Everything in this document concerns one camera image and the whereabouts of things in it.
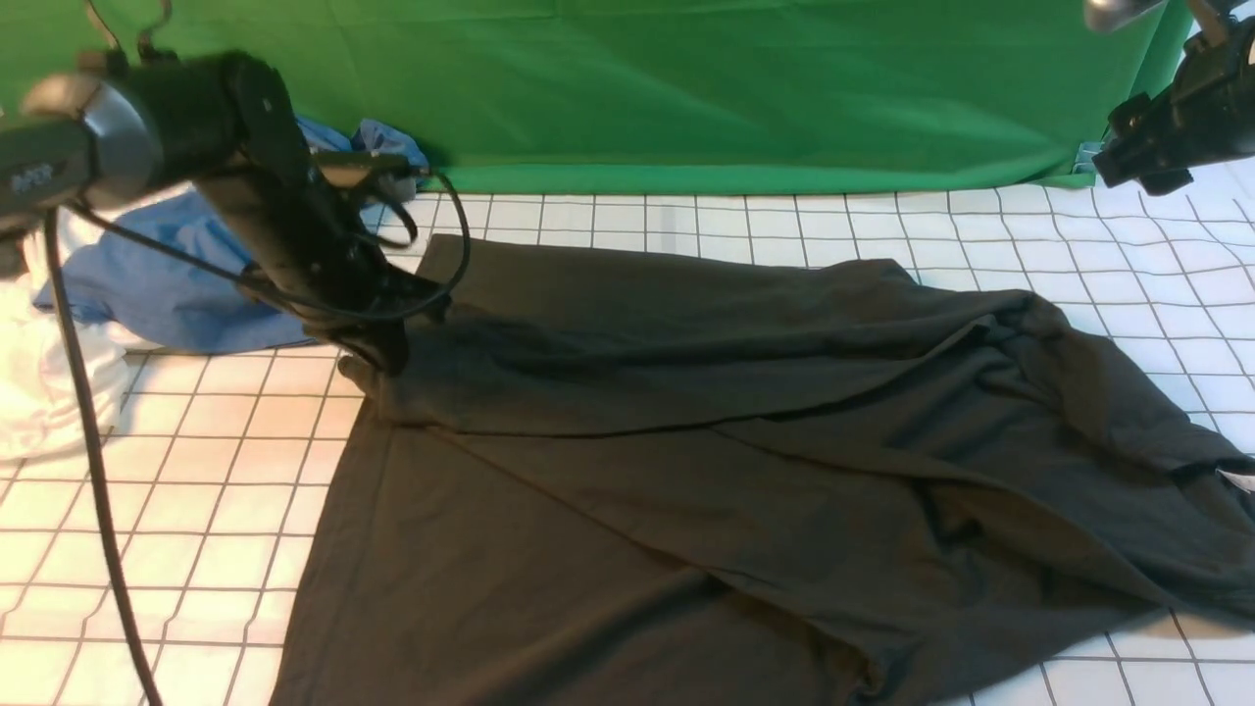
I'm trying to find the dark gray long-sleeved shirt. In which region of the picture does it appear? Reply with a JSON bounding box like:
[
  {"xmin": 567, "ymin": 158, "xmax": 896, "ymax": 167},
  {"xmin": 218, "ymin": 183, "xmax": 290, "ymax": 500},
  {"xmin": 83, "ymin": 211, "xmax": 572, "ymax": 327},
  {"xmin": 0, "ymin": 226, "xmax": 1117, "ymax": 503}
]
[{"xmin": 271, "ymin": 241, "xmax": 1252, "ymax": 705}]

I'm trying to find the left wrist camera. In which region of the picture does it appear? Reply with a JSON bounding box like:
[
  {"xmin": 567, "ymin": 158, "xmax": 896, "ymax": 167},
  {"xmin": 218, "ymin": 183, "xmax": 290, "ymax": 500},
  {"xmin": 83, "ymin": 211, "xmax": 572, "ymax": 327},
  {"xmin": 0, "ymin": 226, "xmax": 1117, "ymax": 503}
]
[{"xmin": 311, "ymin": 150, "xmax": 425, "ymax": 198}]

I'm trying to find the black left camera cable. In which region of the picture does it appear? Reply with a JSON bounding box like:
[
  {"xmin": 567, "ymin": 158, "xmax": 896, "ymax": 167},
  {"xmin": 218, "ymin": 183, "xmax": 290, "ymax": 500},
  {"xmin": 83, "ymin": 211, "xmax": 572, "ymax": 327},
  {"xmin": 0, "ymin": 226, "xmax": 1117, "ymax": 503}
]
[{"xmin": 39, "ymin": 0, "xmax": 474, "ymax": 706}]

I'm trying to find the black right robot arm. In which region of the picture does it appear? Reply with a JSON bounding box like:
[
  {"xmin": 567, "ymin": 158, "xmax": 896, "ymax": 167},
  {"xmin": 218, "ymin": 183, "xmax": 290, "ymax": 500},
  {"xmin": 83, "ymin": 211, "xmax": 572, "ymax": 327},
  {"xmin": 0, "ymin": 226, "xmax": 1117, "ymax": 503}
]
[{"xmin": 1092, "ymin": 18, "xmax": 1254, "ymax": 196}]

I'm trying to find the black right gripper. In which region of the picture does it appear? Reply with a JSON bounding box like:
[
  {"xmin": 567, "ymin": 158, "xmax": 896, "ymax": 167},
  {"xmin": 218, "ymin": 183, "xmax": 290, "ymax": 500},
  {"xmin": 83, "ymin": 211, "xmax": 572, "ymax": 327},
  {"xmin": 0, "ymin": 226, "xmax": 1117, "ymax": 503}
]
[{"xmin": 1093, "ymin": 93, "xmax": 1201, "ymax": 196}]

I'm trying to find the metal binder clip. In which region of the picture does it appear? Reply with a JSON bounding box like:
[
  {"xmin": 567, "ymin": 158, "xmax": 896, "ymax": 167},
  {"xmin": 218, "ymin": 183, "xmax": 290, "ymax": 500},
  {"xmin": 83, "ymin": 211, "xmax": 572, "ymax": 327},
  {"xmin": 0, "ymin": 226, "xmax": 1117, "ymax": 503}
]
[{"xmin": 1071, "ymin": 140, "xmax": 1108, "ymax": 177}]

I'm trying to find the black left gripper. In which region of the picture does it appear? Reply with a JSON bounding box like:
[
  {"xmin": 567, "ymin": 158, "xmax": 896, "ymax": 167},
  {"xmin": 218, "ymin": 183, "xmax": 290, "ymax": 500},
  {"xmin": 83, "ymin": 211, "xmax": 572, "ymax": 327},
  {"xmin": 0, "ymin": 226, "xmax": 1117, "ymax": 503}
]
[{"xmin": 195, "ymin": 161, "xmax": 452, "ymax": 376}]

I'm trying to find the blue shirt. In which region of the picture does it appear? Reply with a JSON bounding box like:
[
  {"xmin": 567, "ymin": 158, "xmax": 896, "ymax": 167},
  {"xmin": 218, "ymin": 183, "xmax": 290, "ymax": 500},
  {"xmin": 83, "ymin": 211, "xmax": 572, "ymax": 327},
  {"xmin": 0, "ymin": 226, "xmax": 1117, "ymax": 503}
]
[{"xmin": 34, "ymin": 117, "xmax": 432, "ymax": 355}]

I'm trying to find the white grid tablecloth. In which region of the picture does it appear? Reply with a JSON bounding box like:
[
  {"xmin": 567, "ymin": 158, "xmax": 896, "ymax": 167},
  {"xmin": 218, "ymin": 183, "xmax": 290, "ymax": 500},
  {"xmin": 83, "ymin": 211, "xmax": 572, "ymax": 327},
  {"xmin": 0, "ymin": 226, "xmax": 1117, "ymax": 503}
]
[{"xmin": 1, "ymin": 161, "xmax": 1254, "ymax": 705}]

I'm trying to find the green backdrop cloth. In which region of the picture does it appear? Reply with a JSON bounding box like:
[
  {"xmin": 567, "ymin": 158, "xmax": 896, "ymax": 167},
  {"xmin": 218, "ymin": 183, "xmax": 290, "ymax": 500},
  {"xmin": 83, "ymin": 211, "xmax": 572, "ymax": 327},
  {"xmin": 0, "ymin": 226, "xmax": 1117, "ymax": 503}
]
[{"xmin": 3, "ymin": 1, "xmax": 1192, "ymax": 196}]

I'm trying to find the white shirt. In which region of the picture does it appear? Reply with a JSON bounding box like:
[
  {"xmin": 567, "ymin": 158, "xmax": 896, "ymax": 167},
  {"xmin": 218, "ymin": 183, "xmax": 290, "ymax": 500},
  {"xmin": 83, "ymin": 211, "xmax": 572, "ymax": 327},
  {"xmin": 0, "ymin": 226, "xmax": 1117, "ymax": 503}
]
[{"xmin": 1, "ymin": 227, "xmax": 151, "ymax": 461}]

